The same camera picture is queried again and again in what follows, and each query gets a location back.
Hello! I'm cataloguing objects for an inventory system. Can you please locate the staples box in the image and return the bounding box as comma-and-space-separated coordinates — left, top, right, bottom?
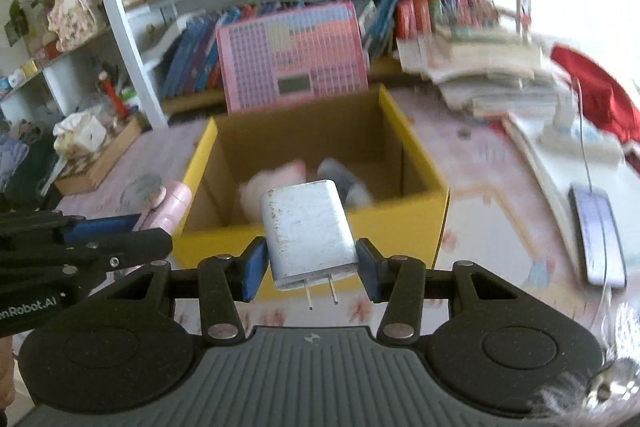
134, 181, 192, 235

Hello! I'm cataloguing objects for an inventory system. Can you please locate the large white charger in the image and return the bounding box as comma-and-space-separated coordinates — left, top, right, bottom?
260, 180, 358, 308

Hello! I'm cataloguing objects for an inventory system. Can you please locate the silver spray bottle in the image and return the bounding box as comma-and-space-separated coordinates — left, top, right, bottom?
317, 158, 373, 209

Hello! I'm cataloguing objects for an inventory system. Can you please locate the pink plush toy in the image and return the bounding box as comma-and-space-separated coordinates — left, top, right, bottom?
239, 159, 307, 222

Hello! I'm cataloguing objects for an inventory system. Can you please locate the clear tape roll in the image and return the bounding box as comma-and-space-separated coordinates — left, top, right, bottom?
120, 173, 163, 211

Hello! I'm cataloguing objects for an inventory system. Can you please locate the pile of clothes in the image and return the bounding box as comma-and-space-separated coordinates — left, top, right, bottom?
1, 120, 58, 212

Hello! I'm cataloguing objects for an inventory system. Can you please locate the wooden chess box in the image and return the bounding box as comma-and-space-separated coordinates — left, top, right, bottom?
54, 115, 148, 196

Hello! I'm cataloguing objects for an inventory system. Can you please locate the tissue pack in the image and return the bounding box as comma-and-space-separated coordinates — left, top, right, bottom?
53, 110, 107, 159

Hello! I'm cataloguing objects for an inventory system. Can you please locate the red pen toy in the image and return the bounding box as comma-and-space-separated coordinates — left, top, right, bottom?
99, 70, 127, 119

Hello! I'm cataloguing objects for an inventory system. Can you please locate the smartphone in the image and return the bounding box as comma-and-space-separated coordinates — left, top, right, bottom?
568, 184, 627, 291

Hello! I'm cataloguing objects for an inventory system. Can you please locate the white power strip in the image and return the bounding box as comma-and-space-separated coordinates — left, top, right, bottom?
539, 98, 624, 166

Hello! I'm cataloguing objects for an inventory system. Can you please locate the row of blue books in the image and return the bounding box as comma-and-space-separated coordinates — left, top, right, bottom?
158, 3, 262, 101

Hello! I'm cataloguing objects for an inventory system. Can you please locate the stack of papers and books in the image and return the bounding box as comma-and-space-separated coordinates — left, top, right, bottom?
396, 31, 570, 118

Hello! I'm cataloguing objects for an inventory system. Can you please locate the pink learning tablet board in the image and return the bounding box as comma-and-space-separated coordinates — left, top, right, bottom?
217, 1, 368, 113

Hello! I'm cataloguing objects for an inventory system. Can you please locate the red bag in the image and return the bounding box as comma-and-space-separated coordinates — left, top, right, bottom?
550, 44, 640, 145

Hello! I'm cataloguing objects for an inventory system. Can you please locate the white charging cable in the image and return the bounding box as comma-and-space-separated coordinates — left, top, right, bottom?
572, 76, 616, 308

